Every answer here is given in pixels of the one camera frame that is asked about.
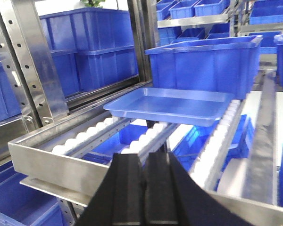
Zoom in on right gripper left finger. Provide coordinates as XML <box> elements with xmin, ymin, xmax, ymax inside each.
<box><xmin>76</xmin><ymin>154</ymin><xmax>145</xmax><ymax>226</ymax></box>

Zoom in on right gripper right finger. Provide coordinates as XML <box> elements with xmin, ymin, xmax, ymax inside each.
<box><xmin>145</xmin><ymin>153</ymin><xmax>250</xmax><ymax>226</ymax></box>

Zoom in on blue plastic tray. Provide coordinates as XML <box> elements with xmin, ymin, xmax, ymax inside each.
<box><xmin>103</xmin><ymin>87</ymin><xmax>234</xmax><ymax>127</ymax></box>

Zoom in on steel shelf upright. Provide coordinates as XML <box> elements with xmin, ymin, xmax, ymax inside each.
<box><xmin>0</xmin><ymin>0</ymin><xmax>69</xmax><ymax>132</ymax></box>

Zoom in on white roller track right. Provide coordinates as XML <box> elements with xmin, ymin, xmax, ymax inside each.
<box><xmin>189</xmin><ymin>99</ymin><xmax>246</xmax><ymax>190</ymax></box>

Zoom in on white roller track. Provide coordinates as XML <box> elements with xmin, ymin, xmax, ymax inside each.
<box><xmin>51</xmin><ymin>116</ymin><xmax>120</xmax><ymax>155</ymax></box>
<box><xmin>189</xmin><ymin>99</ymin><xmax>246</xmax><ymax>190</ymax></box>
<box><xmin>121</xmin><ymin>122</ymin><xmax>179</xmax><ymax>162</ymax></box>

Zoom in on white roller track middle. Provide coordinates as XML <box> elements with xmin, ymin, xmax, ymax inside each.
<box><xmin>121</xmin><ymin>122</ymin><xmax>179</xmax><ymax>162</ymax></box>

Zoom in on white roller track left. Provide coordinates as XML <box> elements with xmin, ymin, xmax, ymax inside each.
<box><xmin>51</xmin><ymin>116</ymin><xmax>120</xmax><ymax>155</ymax></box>

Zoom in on blue crate lower left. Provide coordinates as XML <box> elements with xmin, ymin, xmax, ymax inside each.
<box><xmin>0</xmin><ymin>161</ymin><xmax>68</xmax><ymax>226</ymax></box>

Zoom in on blue crate centre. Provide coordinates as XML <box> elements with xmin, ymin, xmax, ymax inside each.
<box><xmin>145</xmin><ymin>35</ymin><xmax>263</xmax><ymax>100</ymax></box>

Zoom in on stacked blue crates behind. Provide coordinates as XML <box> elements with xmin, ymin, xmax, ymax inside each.
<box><xmin>40</xmin><ymin>8</ymin><xmax>138</xmax><ymax>91</ymax></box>

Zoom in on steel shelf frame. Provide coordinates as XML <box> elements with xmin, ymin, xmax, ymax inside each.
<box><xmin>8</xmin><ymin>87</ymin><xmax>283</xmax><ymax>226</ymax></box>

